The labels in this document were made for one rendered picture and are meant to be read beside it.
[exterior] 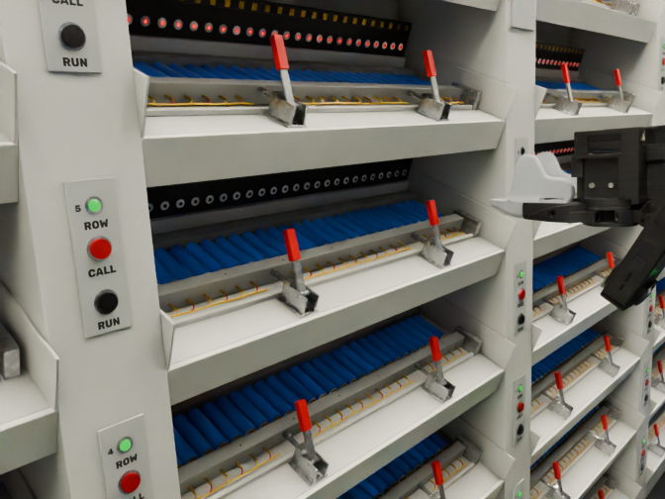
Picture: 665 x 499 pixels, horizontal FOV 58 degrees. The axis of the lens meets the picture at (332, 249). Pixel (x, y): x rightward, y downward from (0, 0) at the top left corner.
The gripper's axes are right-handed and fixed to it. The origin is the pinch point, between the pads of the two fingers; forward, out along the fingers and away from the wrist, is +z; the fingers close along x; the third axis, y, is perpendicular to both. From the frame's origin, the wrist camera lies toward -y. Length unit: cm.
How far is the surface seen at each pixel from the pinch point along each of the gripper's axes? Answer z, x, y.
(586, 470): 21, -73, -70
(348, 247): 22.3, -0.6, -5.4
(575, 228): 17, -58, -11
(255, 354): 17.2, 19.8, -12.6
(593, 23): 16, -66, 27
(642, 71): 18, -100, 19
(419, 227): 22.7, -16.5, -5.2
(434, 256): 18.0, -13.4, -8.7
